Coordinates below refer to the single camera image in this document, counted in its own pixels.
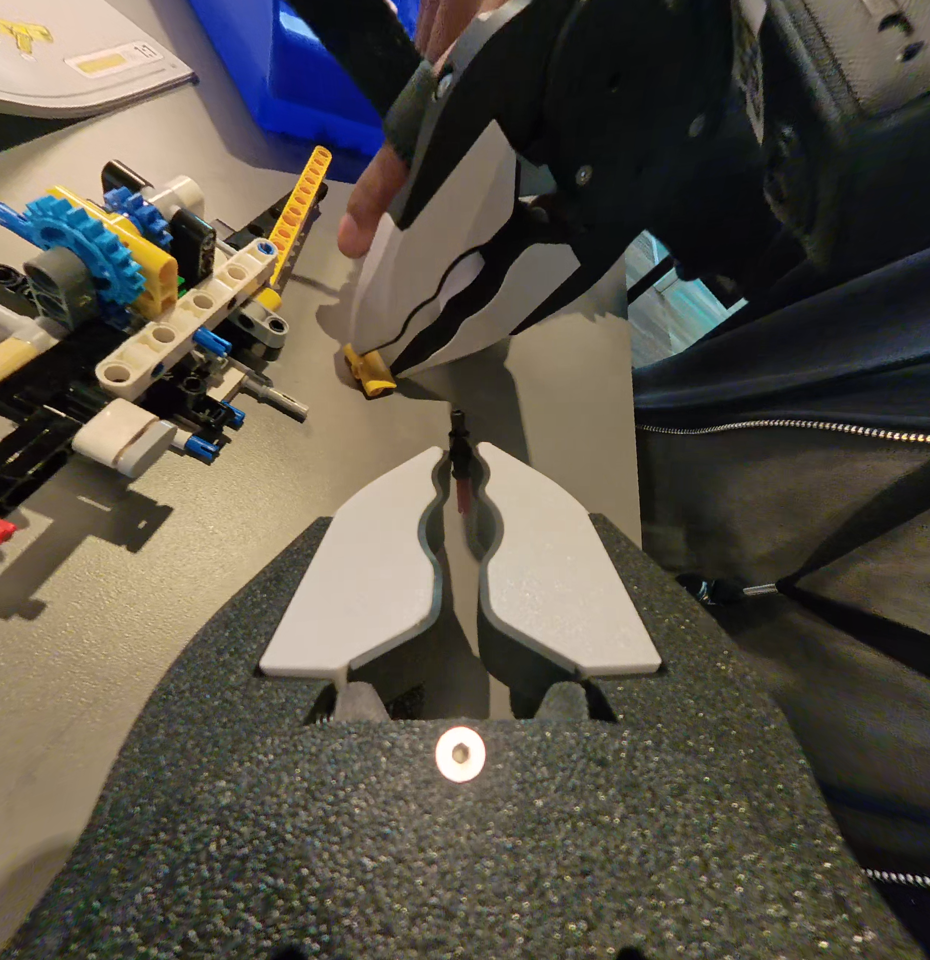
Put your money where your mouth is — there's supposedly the lego instruction booklet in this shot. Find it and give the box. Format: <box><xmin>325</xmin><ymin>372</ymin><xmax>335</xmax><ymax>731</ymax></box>
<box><xmin>0</xmin><ymin>0</ymin><xmax>196</xmax><ymax>119</ymax></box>

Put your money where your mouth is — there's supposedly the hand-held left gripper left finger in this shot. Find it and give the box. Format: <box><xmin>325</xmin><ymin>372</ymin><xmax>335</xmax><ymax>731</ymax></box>
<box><xmin>257</xmin><ymin>446</ymin><xmax>445</xmax><ymax>682</ymax></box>

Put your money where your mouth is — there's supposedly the person's right hand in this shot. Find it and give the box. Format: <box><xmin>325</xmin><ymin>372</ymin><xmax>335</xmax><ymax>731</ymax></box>
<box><xmin>336</xmin><ymin>0</ymin><xmax>512</xmax><ymax>261</ymax></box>

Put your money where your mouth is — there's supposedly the blue plastic bin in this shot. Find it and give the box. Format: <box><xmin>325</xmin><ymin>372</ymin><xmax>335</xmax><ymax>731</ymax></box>
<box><xmin>186</xmin><ymin>0</ymin><xmax>394</xmax><ymax>186</ymax></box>

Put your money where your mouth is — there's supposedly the yellow lego connector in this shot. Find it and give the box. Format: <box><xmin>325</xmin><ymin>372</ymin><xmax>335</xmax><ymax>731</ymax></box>
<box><xmin>342</xmin><ymin>342</ymin><xmax>399</xmax><ymax>399</ymax></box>

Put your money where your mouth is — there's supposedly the black and red lego axle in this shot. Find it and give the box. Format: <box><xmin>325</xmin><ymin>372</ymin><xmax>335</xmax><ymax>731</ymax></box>
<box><xmin>447</xmin><ymin>408</ymin><xmax>475</xmax><ymax>519</ymax></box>

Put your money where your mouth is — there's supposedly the navy zip jacket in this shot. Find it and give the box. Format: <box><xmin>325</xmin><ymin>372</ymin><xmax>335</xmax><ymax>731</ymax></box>
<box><xmin>630</xmin><ymin>240</ymin><xmax>930</xmax><ymax>960</ymax></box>

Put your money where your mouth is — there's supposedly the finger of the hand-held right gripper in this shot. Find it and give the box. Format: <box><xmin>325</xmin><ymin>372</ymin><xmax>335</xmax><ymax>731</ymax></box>
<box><xmin>351</xmin><ymin>120</ymin><xmax>520</xmax><ymax>355</ymax></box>
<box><xmin>392</xmin><ymin>238</ymin><xmax>584</xmax><ymax>378</ymax></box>

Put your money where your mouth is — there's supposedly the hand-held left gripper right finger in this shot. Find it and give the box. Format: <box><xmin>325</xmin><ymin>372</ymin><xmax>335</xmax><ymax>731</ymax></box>
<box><xmin>474</xmin><ymin>441</ymin><xmax>664</xmax><ymax>684</ymax></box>

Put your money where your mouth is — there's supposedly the partly built lego vehicle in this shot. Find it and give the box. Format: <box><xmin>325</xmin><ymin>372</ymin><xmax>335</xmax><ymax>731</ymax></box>
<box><xmin>0</xmin><ymin>146</ymin><xmax>332</xmax><ymax>547</ymax></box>

